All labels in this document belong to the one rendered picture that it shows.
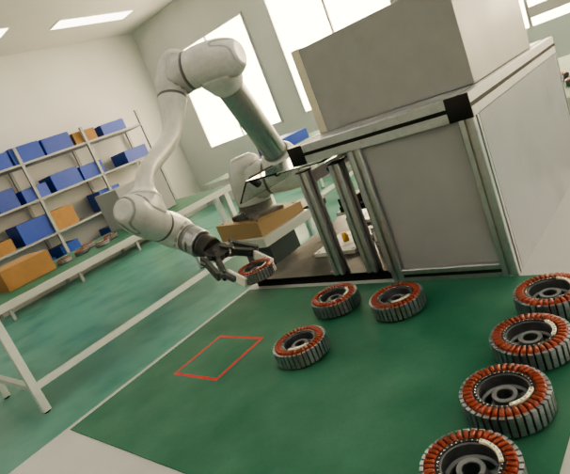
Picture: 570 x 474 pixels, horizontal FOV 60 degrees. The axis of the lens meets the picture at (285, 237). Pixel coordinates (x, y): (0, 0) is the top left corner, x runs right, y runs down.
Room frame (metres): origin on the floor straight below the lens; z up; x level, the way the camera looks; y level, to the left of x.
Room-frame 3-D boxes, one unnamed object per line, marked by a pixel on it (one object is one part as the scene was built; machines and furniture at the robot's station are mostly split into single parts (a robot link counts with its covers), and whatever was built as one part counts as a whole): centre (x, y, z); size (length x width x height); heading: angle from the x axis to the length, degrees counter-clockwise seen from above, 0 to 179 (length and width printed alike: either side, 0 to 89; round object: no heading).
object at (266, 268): (1.35, 0.11, 0.82); 0.11 x 0.11 x 0.04
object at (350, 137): (1.27, -0.48, 1.09); 0.68 x 0.44 x 0.05; 135
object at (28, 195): (7.06, 3.03, 1.37); 0.42 x 0.36 x 0.18; 47
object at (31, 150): (7.16, 2.92, 1.89); 0.42 x 0.42 x 0.23; 43
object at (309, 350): (0.90, 0.05, 0.77); 0.11 x 0.11 x 0.04
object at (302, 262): (1.48, -0.26, 0.76); 0.64 x 0.47 x 0.02; 135
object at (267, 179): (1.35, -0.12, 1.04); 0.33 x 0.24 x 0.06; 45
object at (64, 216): (7.20, 2.90, 0.92); 0.40 x 0.36 x 0.28; 45
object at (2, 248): (6.55, 3.56, 0.87); 0.40 x 0.36 x 0.17; 45
